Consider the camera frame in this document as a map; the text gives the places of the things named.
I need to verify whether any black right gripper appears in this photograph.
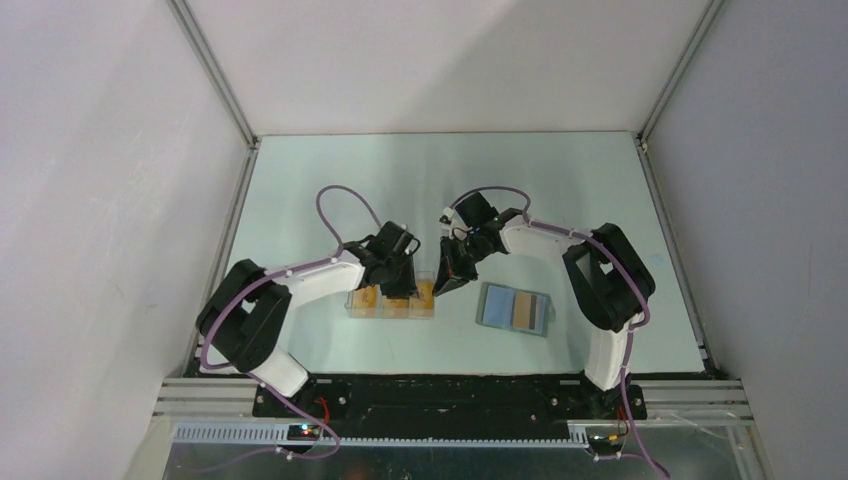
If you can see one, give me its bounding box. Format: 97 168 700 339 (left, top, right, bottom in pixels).
433 231 490 298

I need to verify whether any clear plastic tray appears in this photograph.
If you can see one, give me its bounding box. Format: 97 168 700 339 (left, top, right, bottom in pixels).
345 271 435 319

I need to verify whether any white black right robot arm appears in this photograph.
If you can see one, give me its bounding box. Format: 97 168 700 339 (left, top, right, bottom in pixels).
432 188 656 418

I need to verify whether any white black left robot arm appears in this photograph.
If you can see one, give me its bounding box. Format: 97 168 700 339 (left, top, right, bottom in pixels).
195 221 421 417

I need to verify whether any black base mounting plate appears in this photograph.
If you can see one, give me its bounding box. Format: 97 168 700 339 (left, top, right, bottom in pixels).
292 374 647 441

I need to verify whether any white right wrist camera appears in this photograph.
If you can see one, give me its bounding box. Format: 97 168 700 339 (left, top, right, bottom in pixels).
439 207 457 238

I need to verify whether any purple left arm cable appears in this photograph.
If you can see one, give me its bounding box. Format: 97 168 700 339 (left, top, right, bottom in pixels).
198 185 384 460

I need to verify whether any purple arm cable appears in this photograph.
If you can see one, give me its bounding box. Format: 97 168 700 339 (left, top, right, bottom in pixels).
450 186 670 478
198 185 384 460

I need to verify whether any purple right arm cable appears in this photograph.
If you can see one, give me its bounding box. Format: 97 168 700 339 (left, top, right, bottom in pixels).
450 186 670 478

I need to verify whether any aluminium frame rail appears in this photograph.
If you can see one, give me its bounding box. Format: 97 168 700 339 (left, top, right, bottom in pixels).
154 370 756 447

